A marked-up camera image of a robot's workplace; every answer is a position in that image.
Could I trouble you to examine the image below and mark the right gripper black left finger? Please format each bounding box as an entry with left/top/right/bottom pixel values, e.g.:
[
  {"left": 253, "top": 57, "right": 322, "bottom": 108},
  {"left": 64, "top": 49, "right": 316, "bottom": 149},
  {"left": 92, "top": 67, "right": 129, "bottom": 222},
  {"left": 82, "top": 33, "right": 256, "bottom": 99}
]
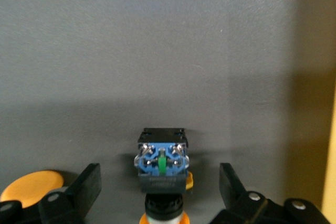
[{"left": 0, "top": 163, "right": 102, "bottom": 224}]

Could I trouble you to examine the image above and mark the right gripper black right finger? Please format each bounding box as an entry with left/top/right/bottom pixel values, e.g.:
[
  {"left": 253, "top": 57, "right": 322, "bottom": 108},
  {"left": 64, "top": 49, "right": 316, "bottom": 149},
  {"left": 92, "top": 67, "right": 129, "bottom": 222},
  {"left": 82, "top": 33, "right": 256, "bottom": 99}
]
[{"left": 209, "top": 162, "right": 331, "bottom": 224}]

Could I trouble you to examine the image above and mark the yellow mushroom button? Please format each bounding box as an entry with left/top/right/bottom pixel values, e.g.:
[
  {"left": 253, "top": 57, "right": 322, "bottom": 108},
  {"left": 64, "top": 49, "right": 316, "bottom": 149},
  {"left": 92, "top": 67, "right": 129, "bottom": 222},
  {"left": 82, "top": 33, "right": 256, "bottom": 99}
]
[
  {"left": 0, "top": 170, "right": 65, "bottom": 209},
  {"left": 133, "top": 127, "right": 195, "bottom": 224}
]

